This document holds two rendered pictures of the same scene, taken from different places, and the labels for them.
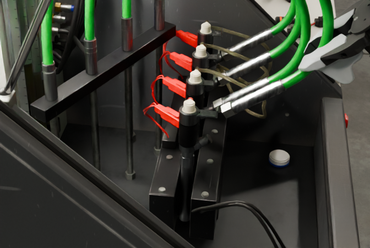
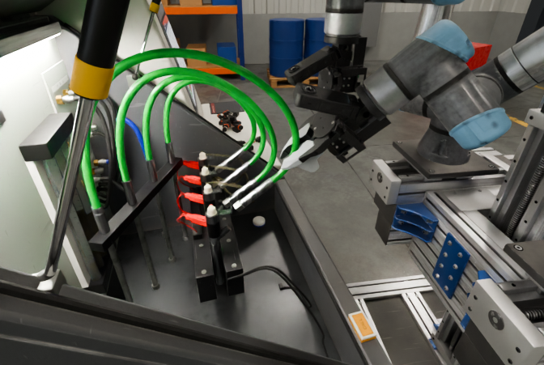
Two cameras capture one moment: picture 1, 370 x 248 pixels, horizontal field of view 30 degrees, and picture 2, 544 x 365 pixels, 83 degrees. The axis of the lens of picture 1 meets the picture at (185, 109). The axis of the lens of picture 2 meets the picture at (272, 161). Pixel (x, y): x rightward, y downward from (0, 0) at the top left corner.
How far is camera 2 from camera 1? 34 cm
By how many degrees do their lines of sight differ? 19
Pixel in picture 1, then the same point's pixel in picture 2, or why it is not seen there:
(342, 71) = (312, 164)
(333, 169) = (299, 222)
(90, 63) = (130, 197)
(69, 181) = (149, 349)
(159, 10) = (170, 150)
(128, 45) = (155, 178)
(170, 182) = (208, 264)
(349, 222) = (324, 253)
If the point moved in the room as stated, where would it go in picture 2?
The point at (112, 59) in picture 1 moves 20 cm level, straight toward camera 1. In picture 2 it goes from (146, 190) to (163, 247)
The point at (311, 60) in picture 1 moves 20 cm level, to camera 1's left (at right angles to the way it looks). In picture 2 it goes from (291, 161) to (183, 182)
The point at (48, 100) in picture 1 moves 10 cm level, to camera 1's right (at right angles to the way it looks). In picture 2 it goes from (103, 234) to (159, 221)
